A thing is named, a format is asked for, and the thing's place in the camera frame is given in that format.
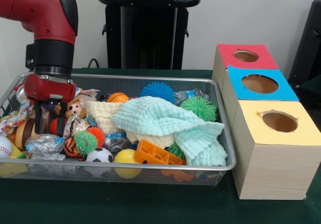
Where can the green spiky creature toy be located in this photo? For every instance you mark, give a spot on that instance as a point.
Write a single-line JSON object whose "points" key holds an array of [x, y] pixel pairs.
{"points": [[85, 142]]}

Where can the green spiky rubber ball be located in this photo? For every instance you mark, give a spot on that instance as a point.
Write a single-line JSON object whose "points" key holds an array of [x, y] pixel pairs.
{"points": [[198, 107]]}

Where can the wooden box with three holes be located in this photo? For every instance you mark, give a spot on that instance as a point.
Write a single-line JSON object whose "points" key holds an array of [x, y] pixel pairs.
{"points": [[276, 171]]}

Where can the dark green tablecloth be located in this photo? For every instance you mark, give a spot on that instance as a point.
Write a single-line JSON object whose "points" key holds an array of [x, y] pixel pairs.
{"points": [[313, 93], [125, 204]]}

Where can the mint green waffle cloth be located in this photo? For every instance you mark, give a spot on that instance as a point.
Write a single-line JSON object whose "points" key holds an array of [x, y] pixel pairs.
{"points": [[155, 118]]}

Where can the cream waffle cloth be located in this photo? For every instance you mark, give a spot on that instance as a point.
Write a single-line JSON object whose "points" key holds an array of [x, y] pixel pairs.
{"points": [[102, 113]]}

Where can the small soccer ball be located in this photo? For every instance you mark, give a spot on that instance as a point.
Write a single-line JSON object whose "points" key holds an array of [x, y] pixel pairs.
{"points": [[99, 155]]}

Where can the brown plush monkey toy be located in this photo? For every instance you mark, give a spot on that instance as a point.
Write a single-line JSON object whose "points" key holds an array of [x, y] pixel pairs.
{"points": [[75, 108]]}

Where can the small orange basketball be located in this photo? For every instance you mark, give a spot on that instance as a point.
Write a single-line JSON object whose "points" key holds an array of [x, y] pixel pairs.
{"points": [[118, 97]]}

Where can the blue spiky rubber ball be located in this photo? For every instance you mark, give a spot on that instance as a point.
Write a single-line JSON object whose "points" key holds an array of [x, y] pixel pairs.
{"points": [[158, 91]]}

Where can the black upright panel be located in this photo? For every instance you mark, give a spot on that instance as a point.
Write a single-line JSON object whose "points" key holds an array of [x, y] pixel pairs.
{"points": [[308, 45]]}

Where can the yellow plastic ball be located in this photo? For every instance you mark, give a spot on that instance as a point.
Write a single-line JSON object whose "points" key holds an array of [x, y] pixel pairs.
{"points": [[125, 156]]}

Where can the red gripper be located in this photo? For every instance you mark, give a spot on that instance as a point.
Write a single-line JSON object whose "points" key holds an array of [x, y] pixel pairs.
{"points": [[50, 91]]}

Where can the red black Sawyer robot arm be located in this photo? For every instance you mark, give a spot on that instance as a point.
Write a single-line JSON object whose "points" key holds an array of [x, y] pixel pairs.
{"points": [[37, 13]]}

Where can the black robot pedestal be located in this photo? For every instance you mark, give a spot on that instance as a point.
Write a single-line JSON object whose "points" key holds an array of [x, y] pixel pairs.
{"points": [[150, 33]]}

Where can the orange plastic brick toy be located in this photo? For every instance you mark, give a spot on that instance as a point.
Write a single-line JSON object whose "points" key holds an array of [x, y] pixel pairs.
{"points": [[150, 153]]}

